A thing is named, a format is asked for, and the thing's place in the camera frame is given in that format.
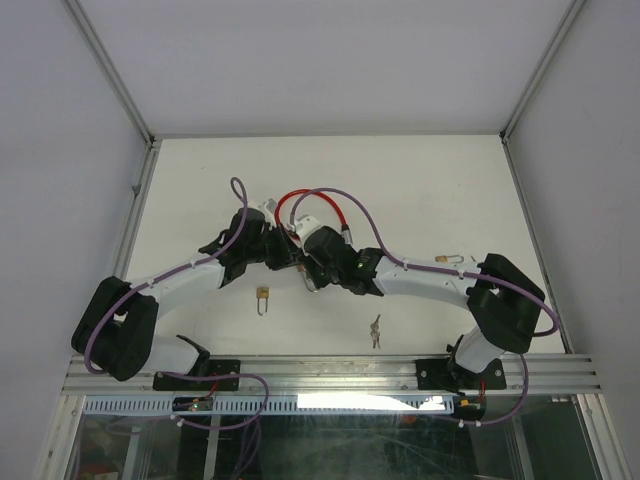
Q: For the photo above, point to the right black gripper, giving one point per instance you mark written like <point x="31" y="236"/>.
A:
<point x="308" y="262"/>

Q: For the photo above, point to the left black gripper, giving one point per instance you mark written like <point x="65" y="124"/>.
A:
<point x="287" y="248"/>

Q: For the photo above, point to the red cable lock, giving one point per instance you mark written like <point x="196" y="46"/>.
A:
<point x="320" y="203"/>

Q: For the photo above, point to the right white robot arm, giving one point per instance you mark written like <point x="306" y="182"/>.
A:
<point x="501" y="299"/>

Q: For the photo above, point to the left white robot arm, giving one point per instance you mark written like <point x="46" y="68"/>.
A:
<point x="117" y="332"/>

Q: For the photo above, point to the silver key bunch front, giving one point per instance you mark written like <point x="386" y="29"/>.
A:
<point x="375" y="332"/>

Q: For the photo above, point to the large brass padlock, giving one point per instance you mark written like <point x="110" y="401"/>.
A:
<point x="307" y="279"/>

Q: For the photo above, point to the small brass padlock long shackle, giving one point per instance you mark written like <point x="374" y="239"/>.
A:
<point x="262" y="300"/>

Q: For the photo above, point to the small brass padlock right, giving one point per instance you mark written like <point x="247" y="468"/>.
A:
<point x="450" y="259"/>

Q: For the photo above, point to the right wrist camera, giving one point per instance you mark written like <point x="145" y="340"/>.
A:
<point x="302" y="228"/>

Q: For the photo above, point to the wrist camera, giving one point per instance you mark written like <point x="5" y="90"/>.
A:
<point x="267" y="209"/>
<point x="302" y="228"/>

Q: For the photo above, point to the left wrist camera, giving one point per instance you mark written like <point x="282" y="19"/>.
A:
<point x="267" y="209"/>

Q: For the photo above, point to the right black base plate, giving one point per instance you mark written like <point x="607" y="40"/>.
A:
<point x="435" y="375"/>

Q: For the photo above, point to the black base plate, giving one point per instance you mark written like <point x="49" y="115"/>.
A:
<point x="212" y="372"/>
<point x="435" y="375"/>

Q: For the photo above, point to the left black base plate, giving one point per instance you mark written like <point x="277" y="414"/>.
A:
<point x="212" y="372"/>

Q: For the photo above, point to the aluminium mounting rail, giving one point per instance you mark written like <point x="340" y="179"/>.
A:
<point x="549" y="374"/>

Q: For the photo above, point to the white slotted cable duct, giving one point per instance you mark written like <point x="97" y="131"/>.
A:
<point x="297" y="404"/>

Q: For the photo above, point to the left aluminium frame post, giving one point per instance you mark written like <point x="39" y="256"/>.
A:
<point x="96" y="47"/>

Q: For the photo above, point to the aluminium frame post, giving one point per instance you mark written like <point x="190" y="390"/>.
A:
<point x="96" y="47"/>
<point x="562" y="30"/>

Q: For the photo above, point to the right aluminium frame post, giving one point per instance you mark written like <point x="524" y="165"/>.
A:
<point x="562" y="30"/>

